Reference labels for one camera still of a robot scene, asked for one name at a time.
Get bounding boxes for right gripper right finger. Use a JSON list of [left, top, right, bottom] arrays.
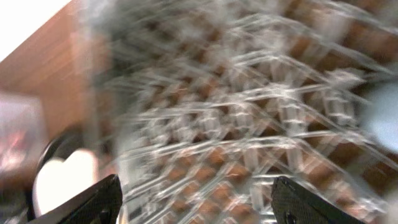
[[271, 176, 364, 224]]

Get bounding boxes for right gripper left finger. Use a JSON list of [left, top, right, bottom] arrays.
[[29, 174, 123, 224]]

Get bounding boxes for pink bowl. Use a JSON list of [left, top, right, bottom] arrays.
[[32, 148, 100, 217]]

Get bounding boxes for blue cup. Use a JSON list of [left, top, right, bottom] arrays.
[[362, 82, 397, 154]]

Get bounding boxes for grey dishwasher rack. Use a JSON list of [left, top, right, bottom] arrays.
[[80, 0, 397, 223]]

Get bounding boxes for black round tray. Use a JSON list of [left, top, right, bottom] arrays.
[[26, 128, 84, 223]]

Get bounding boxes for clear plastic bin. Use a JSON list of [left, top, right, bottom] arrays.
[[1, 92, 48, 189]]

